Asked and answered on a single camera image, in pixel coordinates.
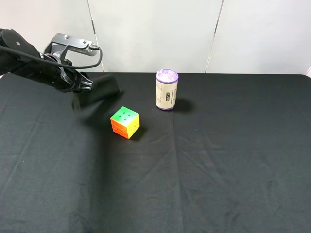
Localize black tablecloth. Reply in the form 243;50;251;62
0;73;311;233

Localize purple capped paper cylinder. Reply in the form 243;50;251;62
155;69;179;110

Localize black leather pouch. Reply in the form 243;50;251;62
72;74;121;111

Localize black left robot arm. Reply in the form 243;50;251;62
0;29;97;93

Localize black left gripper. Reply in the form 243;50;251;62
52;66;93;93

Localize black camera cable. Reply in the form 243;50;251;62
0;45;103;69

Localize colourful puzzle cube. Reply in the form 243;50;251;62
110;106;140;139

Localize grey left wrist camera bracket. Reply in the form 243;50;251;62
44;33;99;61

